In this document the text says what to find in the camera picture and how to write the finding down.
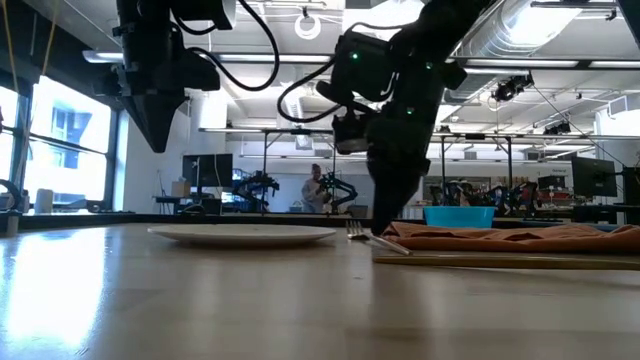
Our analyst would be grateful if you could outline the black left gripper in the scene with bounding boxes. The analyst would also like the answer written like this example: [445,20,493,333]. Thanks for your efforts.
[94,29,189,154]

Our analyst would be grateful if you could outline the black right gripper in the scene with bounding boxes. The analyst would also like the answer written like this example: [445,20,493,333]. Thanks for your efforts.
[367,94,436,236]

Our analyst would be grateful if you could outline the silver metal fork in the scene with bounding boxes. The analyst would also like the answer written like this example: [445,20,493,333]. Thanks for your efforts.
[345,219,414,257]

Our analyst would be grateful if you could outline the blue plastic bowl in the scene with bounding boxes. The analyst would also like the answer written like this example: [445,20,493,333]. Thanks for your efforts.
[423,205,497,230]

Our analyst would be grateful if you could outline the wooden chopsticks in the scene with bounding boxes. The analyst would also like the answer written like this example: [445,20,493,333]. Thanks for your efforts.
[372,253,640,272]

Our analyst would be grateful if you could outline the white round plate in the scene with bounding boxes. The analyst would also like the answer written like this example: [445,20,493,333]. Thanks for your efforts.
[147,223,338,246]

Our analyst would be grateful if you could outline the black computer monitor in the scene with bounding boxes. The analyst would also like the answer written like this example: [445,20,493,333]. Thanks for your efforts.
[182,153,235,189]
[571,156,619,199]
[622,166,640,206]

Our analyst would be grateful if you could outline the person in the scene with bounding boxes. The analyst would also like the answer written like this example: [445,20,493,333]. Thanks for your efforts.
[301,163,327,215]

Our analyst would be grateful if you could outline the large glass window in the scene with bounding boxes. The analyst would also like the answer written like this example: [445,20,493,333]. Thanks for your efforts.
[0,74,119,216]

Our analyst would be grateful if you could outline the orange folded cloth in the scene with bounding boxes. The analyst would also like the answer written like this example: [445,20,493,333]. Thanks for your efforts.
[382,221,640,254]

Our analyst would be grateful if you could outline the white cylinder container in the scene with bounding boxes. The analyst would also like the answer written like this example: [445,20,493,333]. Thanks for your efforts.
[33,188,55,215]

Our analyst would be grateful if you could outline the long ceiling light strip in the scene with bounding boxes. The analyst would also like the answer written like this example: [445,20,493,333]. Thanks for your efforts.
[464,58,640,70]
[82,49,334,65]

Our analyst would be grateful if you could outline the black curved clamp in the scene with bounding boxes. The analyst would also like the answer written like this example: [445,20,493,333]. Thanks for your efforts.
[0,178,24,237]

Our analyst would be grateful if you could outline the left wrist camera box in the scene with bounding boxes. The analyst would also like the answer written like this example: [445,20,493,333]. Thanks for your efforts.
[169,48,222,94]

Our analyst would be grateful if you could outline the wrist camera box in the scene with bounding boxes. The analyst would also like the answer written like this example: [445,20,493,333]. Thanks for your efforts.
[169,48,222,94]
[332,110,372,155]

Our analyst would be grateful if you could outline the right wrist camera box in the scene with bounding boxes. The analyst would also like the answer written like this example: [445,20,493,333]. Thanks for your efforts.
[332,110,372,155]

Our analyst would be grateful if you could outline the black metal gantry frame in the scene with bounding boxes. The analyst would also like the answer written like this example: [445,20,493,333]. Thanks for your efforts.
[198,127,337,216]
[432,132,516,204]

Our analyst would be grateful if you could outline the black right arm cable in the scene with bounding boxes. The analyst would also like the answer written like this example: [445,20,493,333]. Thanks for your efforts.
[276,57,346,125]

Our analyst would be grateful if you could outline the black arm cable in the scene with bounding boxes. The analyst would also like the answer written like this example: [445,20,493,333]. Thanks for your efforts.
[276,57,346,125]
[172,0,281,94]

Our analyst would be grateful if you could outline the black table edge frame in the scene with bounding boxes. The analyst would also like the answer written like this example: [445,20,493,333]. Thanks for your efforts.
[0,212,640,232]

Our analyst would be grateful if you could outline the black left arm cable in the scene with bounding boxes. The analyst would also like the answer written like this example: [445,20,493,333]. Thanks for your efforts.
[172,0,281,94]

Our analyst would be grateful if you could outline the black ceiling camera cluster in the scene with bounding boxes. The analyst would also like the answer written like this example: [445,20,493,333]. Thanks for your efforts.
[492,73,535,104]

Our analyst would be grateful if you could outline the white coiled ceiling cable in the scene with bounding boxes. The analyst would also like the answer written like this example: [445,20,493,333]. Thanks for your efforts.
[293,12,323,41]

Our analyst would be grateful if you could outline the silver ceiling air duct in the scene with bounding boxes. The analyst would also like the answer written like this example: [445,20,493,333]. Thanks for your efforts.
[444,0,586,104]

